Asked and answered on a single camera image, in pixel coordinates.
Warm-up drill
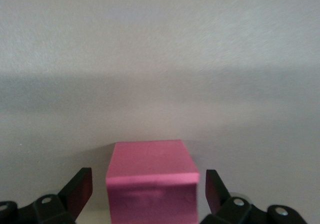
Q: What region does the red foam cube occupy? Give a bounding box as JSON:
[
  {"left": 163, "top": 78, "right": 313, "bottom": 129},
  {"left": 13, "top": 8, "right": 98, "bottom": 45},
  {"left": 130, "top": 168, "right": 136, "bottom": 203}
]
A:
[{"left": 105, "top": 139, "right": 201, "bottom": 224}]

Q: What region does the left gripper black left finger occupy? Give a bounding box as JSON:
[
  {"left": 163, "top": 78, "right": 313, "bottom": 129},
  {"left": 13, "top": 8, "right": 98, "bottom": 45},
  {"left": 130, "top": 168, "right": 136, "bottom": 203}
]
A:
[{"left": 0, "top": 168, "right": 94, "bottom": 224}]

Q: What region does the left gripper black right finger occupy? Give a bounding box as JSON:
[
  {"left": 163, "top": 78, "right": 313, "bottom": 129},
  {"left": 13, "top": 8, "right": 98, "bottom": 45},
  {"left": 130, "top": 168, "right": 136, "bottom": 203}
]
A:
[{"left": 199, "top": 169, "right": 308, "bottom": 224}]

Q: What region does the brown paper table cover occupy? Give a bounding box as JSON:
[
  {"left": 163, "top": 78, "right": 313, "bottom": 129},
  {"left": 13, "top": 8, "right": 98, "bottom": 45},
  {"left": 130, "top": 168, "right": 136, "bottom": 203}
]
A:
[{"left": 0, "top": 0, "right": 320, "bottom": 224}]

